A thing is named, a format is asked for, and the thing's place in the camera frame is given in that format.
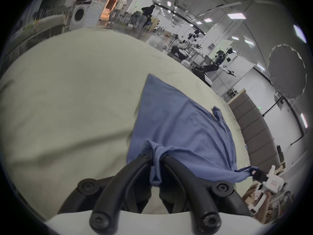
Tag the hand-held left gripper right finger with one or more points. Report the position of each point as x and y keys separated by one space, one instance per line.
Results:
x=195 y=192

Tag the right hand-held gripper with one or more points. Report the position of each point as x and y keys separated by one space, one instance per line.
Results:
x=272 y=182

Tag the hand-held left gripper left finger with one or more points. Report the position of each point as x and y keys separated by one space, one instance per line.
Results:
x=107 y=199

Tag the blue shirt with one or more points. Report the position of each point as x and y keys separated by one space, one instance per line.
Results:
x=181 y=121

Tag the padded grey headboard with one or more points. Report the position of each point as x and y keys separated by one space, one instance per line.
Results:
x=254 y=131

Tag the grey photo umbrella on stand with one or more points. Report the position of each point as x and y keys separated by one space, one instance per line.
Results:
x=287 y=72

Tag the bed with beige sheet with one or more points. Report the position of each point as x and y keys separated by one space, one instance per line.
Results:
x=73 y=94

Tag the black and white robot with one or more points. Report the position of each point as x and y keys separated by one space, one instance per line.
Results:
x=182 y=49
x=210 y=68

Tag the white washing machine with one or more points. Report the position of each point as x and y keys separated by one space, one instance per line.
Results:
x=79 y=16

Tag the long counter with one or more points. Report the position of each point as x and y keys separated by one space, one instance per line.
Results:
x=41 y=26

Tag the white box appliance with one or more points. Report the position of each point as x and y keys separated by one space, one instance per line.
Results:
x=96 y=12

